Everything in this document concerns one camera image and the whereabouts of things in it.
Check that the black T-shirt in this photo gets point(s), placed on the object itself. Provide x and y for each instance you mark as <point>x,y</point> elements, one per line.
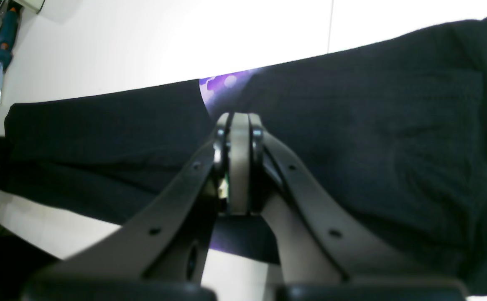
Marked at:
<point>395,131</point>

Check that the blue glue gun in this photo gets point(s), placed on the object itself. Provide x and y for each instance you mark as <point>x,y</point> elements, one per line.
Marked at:
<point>8,33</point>

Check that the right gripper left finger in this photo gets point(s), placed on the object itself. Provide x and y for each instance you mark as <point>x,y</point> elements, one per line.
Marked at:
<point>159,255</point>

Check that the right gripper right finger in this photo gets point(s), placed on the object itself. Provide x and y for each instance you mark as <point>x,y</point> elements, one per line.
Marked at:
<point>326,255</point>

